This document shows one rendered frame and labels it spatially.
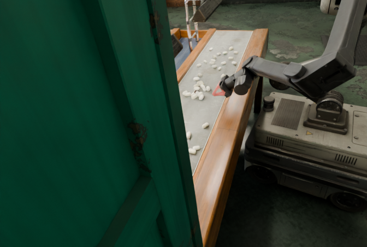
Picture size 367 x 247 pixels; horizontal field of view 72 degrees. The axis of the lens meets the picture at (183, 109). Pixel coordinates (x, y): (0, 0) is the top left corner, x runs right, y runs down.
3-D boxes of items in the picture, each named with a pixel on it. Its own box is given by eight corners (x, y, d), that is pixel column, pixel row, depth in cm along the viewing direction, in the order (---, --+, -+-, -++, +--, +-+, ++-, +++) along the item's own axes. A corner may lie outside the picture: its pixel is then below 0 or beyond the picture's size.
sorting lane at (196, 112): (253, 33, 204) (253, 30, 202) (155, 271, 72) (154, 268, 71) (216, 33, 214) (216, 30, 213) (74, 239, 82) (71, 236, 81)
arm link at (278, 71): (334, 85, 67) (307, 61, 65) (320, 103, 68) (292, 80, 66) (266, 66, 108) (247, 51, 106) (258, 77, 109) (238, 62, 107)
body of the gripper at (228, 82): (218, 87, 112) (231, 79, 107) (223, 76, 119) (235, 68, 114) (228, 98, 113) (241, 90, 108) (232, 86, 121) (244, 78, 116)
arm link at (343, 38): (360, 90, 59) (332, 65, 56) (310, 102, 71) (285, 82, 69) (388, -29, 75) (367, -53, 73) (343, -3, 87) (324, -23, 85)
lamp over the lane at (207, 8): (229, -7, 186) (229, -17, 182) (205, 22, 141) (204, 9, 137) (219, -6, 189) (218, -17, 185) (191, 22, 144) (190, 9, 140)
